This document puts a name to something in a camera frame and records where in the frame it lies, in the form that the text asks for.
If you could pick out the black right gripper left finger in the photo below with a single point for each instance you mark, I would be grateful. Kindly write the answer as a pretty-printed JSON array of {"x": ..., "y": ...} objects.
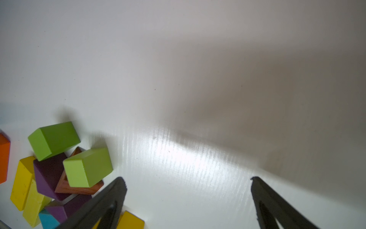
[{"x": 104, "y": 209}]

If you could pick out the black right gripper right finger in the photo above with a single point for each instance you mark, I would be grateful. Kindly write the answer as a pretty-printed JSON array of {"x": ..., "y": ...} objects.
[{"x": 272, "y": 210}]

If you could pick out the yellow triangular prism block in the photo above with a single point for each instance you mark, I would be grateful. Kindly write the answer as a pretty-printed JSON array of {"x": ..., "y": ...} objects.
[{"x": 129, "y": 221}]

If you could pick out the light green cube block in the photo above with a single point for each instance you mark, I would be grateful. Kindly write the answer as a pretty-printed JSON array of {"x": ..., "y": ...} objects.
[{"x": 87, "y": 168}]

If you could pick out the purple triangular prism block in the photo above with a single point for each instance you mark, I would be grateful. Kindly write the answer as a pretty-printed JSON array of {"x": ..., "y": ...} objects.
[
  {"x": 47, "y": 175},
  {"x": 66, "y": 208}
]

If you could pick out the brown wooden block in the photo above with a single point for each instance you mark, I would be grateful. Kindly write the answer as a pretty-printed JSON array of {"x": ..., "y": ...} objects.
[{"x": 63, "y": 187}]

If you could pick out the teal rectangular block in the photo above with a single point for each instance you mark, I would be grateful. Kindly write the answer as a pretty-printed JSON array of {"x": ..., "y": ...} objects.
[{"x": 48, "y": 221}]

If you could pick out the yellow-green rectangular block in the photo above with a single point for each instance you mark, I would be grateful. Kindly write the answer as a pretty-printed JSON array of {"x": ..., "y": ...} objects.
[{"x": 35, "y": 203}]

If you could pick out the yellow rectangular block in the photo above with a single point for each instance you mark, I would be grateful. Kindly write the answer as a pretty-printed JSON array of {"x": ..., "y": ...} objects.
[{"x": 22, "y": 182}]

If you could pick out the orange rectangular block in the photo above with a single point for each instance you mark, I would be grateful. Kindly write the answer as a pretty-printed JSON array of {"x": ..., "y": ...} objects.
[{"x": 4, "y": 160}]

